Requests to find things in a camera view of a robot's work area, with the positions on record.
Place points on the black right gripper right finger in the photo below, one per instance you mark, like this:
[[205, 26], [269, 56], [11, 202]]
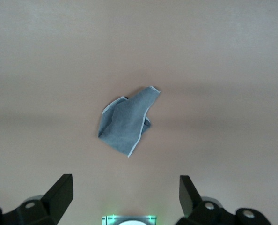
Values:
[[190, 199]]

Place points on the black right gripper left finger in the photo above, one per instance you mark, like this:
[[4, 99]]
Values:
[[52, 199]]

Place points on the grey microfibre towel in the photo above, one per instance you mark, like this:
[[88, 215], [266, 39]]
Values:
[[127, 122]]

